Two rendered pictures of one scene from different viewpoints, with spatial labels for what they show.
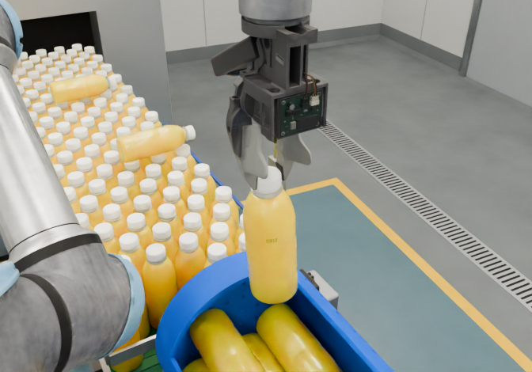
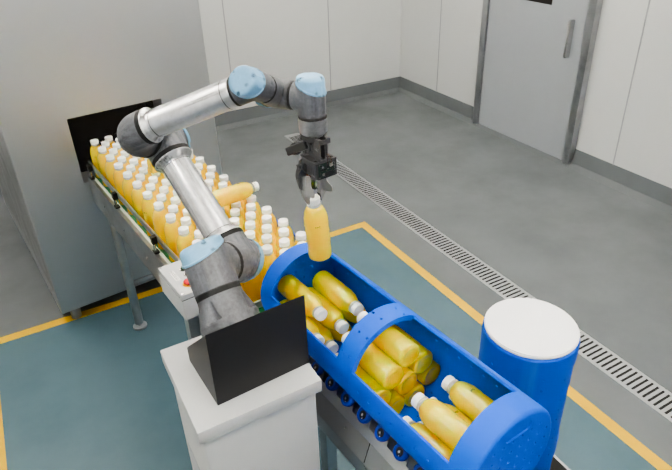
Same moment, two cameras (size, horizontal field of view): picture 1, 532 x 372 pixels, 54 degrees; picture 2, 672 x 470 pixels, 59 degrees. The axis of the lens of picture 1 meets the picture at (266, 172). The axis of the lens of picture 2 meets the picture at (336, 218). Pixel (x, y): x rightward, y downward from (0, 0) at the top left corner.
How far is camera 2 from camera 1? 1.03 m
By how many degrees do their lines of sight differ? 4
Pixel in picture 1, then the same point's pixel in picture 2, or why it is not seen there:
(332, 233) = (363, 266)
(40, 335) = (235, 259)
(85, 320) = (246, 258)
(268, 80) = (312, 157)
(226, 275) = (295, 253)
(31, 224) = (216, 224)
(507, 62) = (511, 109)
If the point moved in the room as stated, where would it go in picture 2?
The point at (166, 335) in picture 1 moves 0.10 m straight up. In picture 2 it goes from (267, 286) to (264, 259)
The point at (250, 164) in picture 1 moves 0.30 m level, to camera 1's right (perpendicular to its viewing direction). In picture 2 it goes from (306, 192) to (414, 185)
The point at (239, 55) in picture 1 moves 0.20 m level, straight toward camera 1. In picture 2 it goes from (299, 147) to (307, 179)
